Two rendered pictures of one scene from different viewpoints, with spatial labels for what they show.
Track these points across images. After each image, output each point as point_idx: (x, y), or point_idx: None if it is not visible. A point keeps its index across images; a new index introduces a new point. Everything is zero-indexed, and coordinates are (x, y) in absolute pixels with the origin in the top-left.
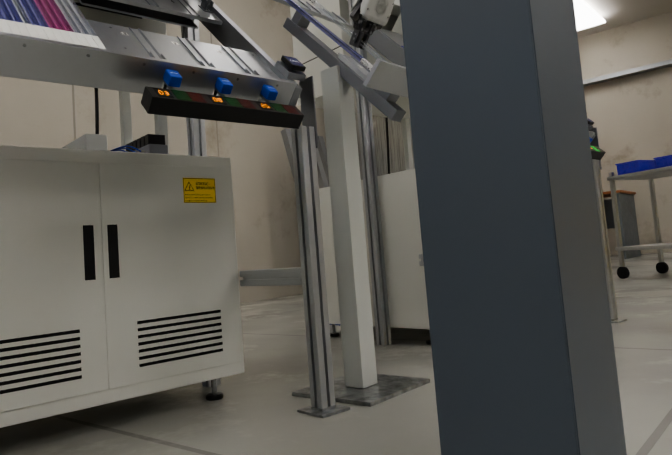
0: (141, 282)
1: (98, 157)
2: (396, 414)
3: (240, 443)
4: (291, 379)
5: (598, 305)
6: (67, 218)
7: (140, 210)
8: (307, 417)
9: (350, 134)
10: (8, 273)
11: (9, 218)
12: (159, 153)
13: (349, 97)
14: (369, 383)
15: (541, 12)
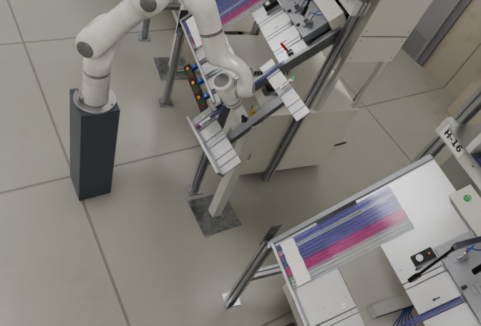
0: (234, 118)
1: None
2: (172, 202)
3: (179, 159)
4: (252, 203)
5: (76, 168)
6: None
7: (242, 100)
8: (190, 182)
9: (239, 147)
10: None
11: None
12: (263, 92)
13: (245, 135)
14: (210, 212)
15: (71, 106)
